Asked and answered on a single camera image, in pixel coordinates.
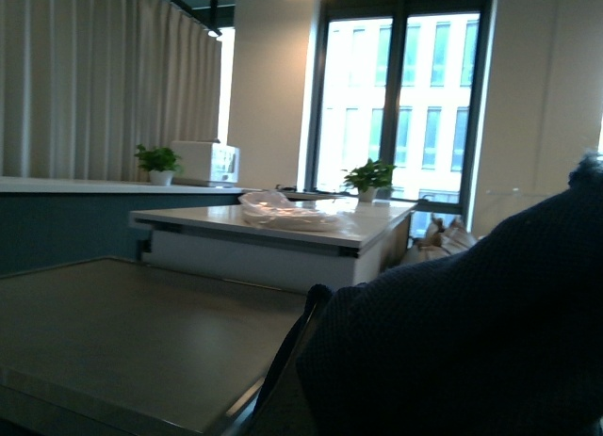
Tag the clear plastic bag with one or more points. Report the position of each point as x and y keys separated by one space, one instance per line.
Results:
x=271 y=209

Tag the white toaster oven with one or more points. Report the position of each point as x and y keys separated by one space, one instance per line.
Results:
x=206 y=163

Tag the window with dark frame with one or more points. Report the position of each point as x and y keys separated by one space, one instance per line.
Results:
x=399 y=81

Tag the grey blue cabinet with countertop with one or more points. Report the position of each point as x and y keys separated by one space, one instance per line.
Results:
x=50 y=222

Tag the dark navy knitted garment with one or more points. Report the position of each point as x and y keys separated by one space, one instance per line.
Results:
x=504 y=338

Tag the white kitchen island counter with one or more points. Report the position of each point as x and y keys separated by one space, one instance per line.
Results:
x=216 y=241

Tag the grey front-load washing machine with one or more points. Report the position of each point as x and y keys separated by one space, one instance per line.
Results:
x=110 y=347

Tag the potted green plant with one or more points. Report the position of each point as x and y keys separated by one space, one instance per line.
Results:
x=369 y=179
x=161 y=164

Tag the white bags on floor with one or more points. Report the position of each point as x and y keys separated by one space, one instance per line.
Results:
x=440 y=241

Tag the left potted green plant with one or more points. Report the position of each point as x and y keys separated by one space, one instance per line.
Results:
x=161 y=164

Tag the right potted green plant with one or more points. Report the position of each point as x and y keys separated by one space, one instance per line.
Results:
x=369 y=179

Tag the beige pleated curtain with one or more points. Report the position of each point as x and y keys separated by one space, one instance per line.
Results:
x=84 y=82

